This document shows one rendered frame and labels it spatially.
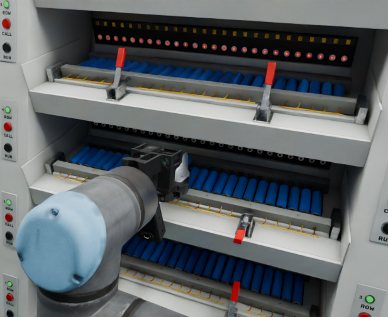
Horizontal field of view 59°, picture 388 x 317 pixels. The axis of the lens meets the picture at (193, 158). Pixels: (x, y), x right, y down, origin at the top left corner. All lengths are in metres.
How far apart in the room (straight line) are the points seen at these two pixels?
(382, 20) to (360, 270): 0.36
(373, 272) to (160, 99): 0.45
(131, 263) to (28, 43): 0.48
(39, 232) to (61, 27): 0.53
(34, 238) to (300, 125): 0.40
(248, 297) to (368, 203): 0.30
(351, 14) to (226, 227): 0.38
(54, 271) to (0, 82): 0.49
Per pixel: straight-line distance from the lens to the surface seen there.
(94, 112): 0.66
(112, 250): 0.39
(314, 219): 0.62
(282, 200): 0.65
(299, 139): 0.54
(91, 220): 0.35
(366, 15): 0.56
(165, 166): 0.53
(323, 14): 0.56
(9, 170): 0.80
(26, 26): 0.74
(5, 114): 0.78
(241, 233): 0.55
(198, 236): 0.62
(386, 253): 0.60
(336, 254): 0.61
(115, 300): 0.42
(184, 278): 0.74
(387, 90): 0.54
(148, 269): 0.76
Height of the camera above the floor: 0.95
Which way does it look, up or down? 13 degrees down
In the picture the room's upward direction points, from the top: 7 degrees clockwise
